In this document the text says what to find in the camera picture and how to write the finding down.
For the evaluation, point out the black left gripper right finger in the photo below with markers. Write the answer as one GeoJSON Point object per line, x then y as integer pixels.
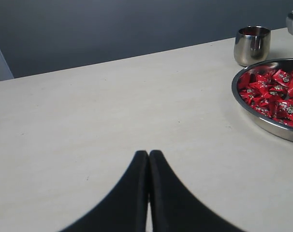
{"type": "Point", "coordinates": [174, 208]}

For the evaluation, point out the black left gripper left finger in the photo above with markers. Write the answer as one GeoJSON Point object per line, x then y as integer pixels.
{"type": "Point", "coordinates": [124, 208]}

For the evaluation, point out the round stainless steel plate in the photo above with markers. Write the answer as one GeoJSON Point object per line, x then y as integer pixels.
{"type": "Point", "coordinates": [269, 125]}

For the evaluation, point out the stainless steel cup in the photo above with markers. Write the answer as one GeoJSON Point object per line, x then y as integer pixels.
{"type": "Point", "coordinates": [252, 45]}

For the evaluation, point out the red candy left side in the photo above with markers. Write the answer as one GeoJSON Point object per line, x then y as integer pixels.
{"type": "Point", "coordinates": [248, 94]}

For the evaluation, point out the red candy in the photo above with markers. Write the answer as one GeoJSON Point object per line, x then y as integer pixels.
{"type": "Point", "coordinates": [248, 94]}
{"type": "Point", "coordinates": [282, 77]}

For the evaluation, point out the red candy upper left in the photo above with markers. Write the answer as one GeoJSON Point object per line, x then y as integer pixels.
{"type": "Point", "coordinates": [282, 77]}

